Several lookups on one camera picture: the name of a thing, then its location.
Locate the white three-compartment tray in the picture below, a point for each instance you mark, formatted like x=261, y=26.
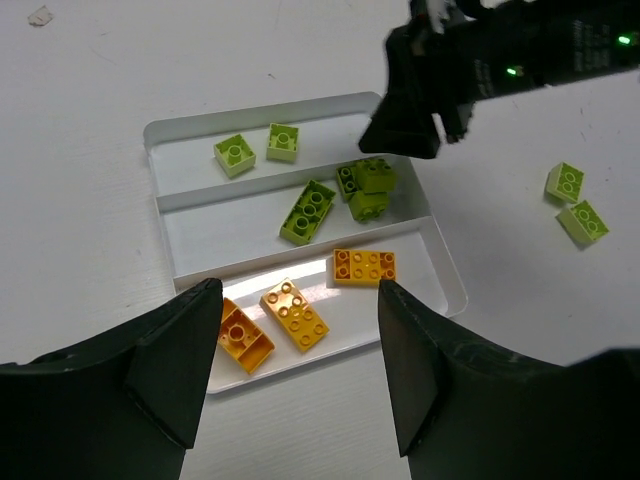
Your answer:
x=279, y=203

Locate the lime small lego brick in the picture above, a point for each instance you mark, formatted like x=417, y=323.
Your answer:
x=282, y=143

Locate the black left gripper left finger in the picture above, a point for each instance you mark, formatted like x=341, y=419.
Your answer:
x=124, y=404

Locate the lime square lego brick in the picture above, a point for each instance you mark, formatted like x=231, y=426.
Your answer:
x=375, y=175

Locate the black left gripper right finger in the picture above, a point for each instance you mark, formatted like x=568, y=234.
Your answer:
x=467, y=408

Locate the lime lego brick hidden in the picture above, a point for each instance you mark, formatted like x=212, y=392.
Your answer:
x=582, y=223

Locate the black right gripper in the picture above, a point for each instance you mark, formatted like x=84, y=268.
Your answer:
x=480, y=53

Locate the yellow lego brick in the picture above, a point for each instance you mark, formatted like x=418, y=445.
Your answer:
x=286, y=305

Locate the lime round-stud lego brick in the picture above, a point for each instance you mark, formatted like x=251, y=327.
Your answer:
x=234, y=155

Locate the orange rounded lego piece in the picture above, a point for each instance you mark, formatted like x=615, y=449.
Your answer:
x=242, y=338

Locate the small white scrap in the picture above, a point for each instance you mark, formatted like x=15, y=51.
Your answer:
x=41, y=17

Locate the orange lego brick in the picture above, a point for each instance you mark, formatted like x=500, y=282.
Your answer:
x=363, y=268

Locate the dark green lego brick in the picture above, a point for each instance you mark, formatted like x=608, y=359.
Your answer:
x=347, y=183

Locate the lime long lego brick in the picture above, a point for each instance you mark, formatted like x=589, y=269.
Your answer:
x=308, y=213

